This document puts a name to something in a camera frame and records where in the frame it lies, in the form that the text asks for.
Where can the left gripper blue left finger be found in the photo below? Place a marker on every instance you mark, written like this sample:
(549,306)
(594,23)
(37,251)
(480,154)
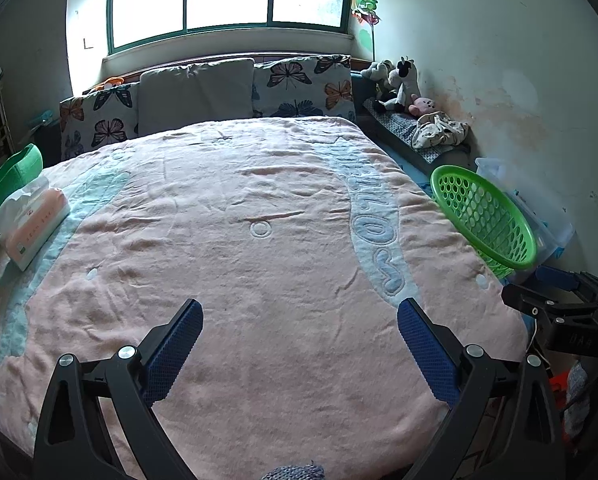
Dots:
(165,349)

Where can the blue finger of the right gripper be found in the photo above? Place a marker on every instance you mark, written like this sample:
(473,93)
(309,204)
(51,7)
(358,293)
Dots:
(557,278)
(529,302)

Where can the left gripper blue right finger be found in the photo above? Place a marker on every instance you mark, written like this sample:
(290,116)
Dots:
(433,361)

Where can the clear plastic storage bin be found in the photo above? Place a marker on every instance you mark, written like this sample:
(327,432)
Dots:
(548,221)

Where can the green mesh plastic basket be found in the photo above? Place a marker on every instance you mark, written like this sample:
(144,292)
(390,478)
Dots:
(486,217)

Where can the pink towel blanket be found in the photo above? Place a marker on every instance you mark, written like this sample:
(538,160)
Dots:
(299,237)

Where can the crumpled beige cloth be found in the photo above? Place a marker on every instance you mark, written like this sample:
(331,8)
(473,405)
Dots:
(437,129)

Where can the pink tissue pack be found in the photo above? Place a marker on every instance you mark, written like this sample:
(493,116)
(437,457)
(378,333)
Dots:
(28,217)

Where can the checkered bench cushion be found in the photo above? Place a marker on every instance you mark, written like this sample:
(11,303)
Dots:
(394,133)

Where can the pink plush toy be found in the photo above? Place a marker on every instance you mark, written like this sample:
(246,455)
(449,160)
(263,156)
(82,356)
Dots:
(421,106)

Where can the green fabric holder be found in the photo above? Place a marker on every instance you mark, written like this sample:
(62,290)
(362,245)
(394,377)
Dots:
(19,170)

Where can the cow plush toy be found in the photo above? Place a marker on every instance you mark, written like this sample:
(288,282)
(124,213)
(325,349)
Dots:
(401,78)

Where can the left butterfly cushion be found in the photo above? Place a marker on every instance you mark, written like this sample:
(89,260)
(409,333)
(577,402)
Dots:
(98,119)

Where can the butterfly cushion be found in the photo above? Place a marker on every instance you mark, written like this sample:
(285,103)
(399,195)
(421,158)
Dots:
(306,86)
(98,119)

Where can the grey middle cushion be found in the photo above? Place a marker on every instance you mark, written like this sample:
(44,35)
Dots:
(174,97)

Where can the grey white plush toy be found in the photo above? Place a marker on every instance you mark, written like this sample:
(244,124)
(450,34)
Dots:
(378,72)

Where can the right butterfly cushion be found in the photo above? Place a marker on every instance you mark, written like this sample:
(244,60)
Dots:
(306,86)

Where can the colourful pinwheel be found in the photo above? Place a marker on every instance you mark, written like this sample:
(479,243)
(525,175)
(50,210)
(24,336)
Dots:
(365,12)

